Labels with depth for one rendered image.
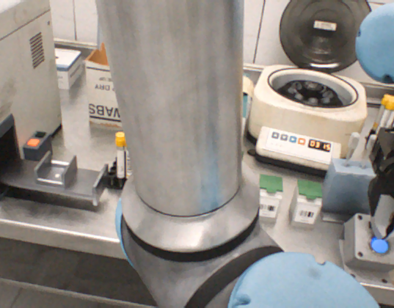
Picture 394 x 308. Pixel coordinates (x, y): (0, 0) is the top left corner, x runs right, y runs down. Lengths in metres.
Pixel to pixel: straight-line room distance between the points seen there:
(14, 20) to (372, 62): 0.55
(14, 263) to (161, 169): 1.25
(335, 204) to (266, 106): 0.25
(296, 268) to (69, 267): 1.19
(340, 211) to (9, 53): 0.62
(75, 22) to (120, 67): 1.04
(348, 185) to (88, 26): 0.85
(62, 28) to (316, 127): 0.78
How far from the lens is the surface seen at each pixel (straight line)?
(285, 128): 0.89
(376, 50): 0.43
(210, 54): 0.23
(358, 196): 0.77
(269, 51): 1.19
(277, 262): 0.31
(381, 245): 0.68
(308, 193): 0.71
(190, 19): 0.22
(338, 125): 0.88
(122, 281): 1.40
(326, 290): 0.32
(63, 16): 1.29
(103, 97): 0.93
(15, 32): 0.76
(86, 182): 0.73
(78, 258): 1.47
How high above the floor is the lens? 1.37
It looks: 34 degrees down
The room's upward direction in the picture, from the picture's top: 6 degrees clockwise
